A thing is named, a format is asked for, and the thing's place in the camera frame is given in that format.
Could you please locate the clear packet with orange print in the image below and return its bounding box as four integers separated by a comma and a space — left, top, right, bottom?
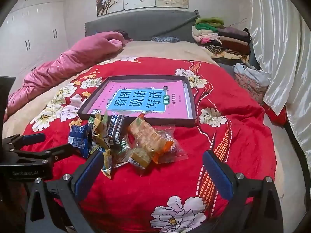
155, 125, 189, 163

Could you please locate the white glossy wardrobe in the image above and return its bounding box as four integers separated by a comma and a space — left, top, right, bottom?
0, 0, 70, 78

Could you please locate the clear square cake packet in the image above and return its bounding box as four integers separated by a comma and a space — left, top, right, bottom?
128, 148, 161, 176

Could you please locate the blue snack packet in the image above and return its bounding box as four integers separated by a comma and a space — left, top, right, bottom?
68, 124, 91, 158

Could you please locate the yellow snack packet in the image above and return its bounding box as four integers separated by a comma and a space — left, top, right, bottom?
89, 110, 113, 179

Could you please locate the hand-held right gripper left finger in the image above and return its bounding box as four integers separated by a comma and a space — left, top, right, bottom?
25, 150, 105, 233

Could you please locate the grey shallow cardboard tray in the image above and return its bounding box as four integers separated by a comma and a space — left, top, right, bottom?
77, 75, 196, 127

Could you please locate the red floral blanket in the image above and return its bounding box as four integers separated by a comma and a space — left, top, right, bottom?
21, 57, 287, 233

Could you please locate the dark maroon cloth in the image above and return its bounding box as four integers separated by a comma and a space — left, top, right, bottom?
113, 30, 134, 41

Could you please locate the pink and blue book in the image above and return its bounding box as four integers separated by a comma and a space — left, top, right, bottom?
93, 81, 189, 119

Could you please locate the blue patterned pillow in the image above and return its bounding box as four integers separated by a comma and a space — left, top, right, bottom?
151, 36, 180, 42

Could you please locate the beige bed sheet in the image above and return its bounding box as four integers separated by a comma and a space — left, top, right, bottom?
2, 40, 220, 139

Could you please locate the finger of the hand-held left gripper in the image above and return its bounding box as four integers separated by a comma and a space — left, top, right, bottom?
10, 144, 82, 167
2, 133, 46, 150

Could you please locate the pink quilt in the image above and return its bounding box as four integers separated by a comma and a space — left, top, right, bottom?
6, 31, 127, 122

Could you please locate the pink floral cloth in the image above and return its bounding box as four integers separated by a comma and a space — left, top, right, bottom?
234, 74, 269, 105

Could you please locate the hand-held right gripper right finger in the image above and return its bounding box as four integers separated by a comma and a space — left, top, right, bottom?
202, 150, 285, 233

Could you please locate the dark green snack packet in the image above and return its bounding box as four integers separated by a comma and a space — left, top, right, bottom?
86, 116, 98, 154

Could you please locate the black snack packet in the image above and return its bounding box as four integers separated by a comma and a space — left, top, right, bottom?
108, 115, 133, 151

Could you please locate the grey headboard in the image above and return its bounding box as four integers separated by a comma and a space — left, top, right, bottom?
85, 10, 198, 43

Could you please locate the stack of folded clothes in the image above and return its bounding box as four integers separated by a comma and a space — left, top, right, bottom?
192, 17, 252, 62

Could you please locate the light blue cloth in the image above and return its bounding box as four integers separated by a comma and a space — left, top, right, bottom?
233, 63, 271, 86

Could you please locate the white satin curtain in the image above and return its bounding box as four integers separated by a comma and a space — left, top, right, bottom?
248, 0, 311, 151

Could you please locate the orange wafer snack packet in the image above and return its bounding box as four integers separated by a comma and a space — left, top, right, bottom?
128, 114, 174, 161

